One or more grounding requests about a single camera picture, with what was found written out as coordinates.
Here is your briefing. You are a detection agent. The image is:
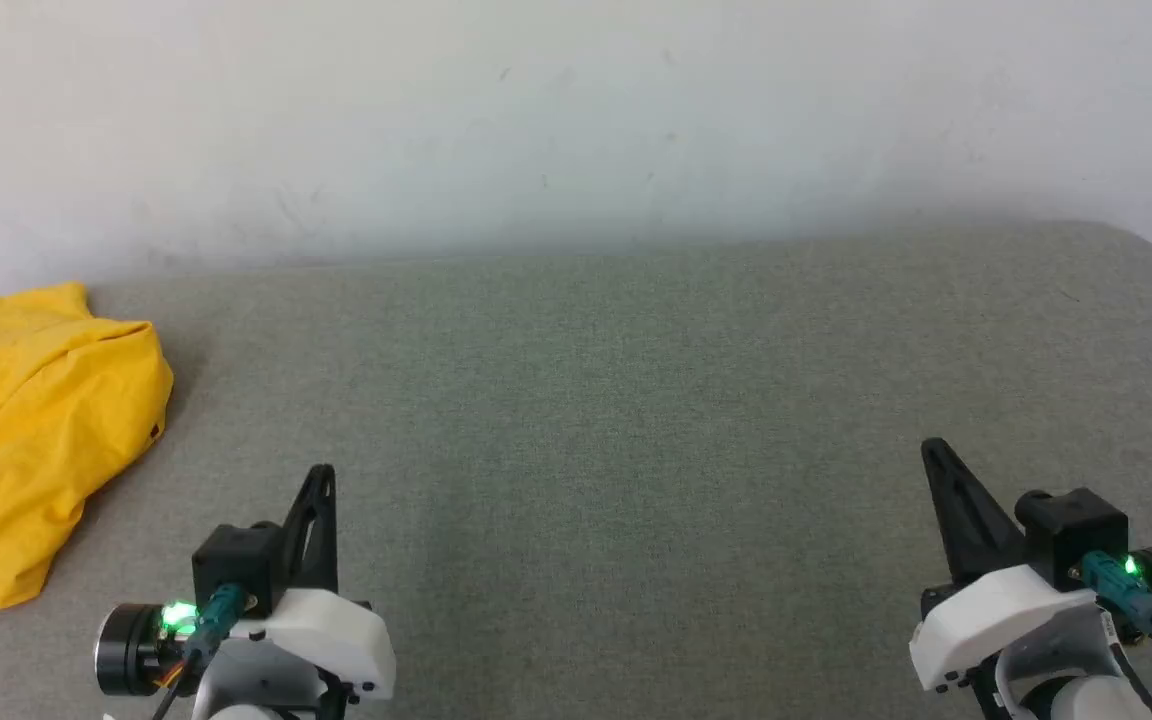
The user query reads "left camera cable teal plug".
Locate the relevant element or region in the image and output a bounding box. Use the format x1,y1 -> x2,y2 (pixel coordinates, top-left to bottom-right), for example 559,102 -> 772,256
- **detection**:
150,584 -> 249,720

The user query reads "grey fabric sofa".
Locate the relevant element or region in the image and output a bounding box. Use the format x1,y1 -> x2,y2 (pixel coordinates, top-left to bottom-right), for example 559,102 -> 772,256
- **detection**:
0,220 -> 1152,720

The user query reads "right camera cable teal plug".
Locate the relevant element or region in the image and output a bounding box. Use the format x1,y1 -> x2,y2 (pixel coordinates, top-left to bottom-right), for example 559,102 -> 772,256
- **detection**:
1079,550 -> 1152,671

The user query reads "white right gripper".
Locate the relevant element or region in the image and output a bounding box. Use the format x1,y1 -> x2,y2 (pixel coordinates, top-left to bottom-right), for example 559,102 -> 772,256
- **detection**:
911,438 -> 1102,693

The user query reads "camera cable teal plug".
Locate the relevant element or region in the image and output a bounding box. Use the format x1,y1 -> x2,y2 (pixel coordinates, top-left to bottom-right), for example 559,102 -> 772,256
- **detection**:
1079,550 -> 1152,671
150,584 -> 249,720

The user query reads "yellow cartoon print shirt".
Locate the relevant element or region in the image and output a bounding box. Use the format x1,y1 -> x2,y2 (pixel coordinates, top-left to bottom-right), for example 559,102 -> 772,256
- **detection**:
0,282 -> 175,609

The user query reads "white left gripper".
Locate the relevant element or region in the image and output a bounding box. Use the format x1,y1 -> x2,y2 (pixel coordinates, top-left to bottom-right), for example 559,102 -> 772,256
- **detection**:
234,465 -> 398,699

